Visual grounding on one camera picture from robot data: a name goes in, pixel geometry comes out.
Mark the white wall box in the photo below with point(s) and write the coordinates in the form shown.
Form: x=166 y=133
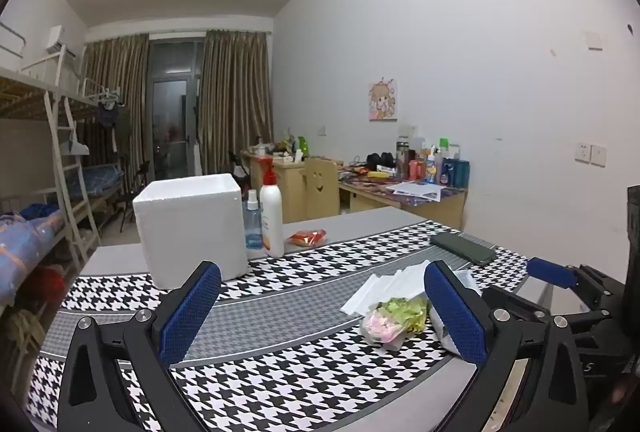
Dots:
x=407 y=130

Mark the yellowish cloth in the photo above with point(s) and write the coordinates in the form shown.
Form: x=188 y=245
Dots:
x=25 y=329

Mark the white metal bunk bed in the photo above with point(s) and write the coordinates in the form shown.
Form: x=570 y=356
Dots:
x=20 y=97
x=80 y=98

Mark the blue orange checked quilt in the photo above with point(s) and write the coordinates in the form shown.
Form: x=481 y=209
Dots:
x=25 y=242

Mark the white air conditioner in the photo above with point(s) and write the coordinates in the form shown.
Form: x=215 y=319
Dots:
x=56 y=39

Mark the wooden smiley chair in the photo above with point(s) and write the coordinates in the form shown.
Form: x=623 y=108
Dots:
x=320 y=187

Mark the dark steel thermos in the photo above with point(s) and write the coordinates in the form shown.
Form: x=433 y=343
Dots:
x=402 y=157

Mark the red snack packet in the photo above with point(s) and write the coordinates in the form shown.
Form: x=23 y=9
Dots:
x=307 y=238

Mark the white foam box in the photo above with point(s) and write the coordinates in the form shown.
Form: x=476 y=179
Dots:
x=190 y=232

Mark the red bag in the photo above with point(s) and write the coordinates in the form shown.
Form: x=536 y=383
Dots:
x=45 y=284

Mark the wooden desk with drawers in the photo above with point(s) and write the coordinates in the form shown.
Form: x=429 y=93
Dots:
x=290 y=192

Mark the colourful desk mat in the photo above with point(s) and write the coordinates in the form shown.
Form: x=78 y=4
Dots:
x=360 y=184

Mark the dark hanging clothes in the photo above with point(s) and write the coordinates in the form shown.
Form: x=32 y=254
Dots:
x=107 y=117

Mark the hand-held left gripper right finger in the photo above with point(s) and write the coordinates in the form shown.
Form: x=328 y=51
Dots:
x=455 y=312

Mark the pile of desk clutter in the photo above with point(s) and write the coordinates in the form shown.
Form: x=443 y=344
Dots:
x=275 y=148

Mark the cartoon wall poster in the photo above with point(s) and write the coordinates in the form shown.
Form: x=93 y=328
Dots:
x=384 y=99

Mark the row of toiletry bottles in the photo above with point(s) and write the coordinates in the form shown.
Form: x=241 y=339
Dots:
x=440 y=169

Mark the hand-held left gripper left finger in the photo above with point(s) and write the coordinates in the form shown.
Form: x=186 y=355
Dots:
x=192 y=312

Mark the white red pump bottle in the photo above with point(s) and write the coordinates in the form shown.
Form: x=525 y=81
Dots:
x=272 y=222

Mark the green spray bottle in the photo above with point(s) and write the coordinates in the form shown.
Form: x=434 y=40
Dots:
x=304 y=146

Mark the printed paper sheets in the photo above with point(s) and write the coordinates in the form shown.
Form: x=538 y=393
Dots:
x=417 y=191

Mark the white cloth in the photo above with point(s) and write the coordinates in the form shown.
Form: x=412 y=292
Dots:
x=380 y=289

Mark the houndstooth table mat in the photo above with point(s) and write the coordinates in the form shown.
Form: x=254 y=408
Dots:
x=300 y=377

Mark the flower bouquet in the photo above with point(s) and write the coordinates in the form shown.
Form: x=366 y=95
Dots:
x=395 y=317

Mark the black folding chair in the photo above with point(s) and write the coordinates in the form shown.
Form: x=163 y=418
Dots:
x=137 y=177
x=237 y=164

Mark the brown curtain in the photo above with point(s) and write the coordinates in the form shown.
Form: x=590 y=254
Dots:
x=235 y=102
x=117 y=102

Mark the yellow tube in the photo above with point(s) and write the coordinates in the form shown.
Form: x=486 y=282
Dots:
x=377 y=173

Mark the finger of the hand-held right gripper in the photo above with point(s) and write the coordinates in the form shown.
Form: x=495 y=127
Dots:
x=550 y=272
x=525 y=302

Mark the dark blue garment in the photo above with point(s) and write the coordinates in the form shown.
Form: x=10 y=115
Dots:
x=37 y=211

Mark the glass balcony door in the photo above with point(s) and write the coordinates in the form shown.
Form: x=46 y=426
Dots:
x=172 y=112

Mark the blue checked bedding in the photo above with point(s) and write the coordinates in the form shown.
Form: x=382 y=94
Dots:
x=102 y=177

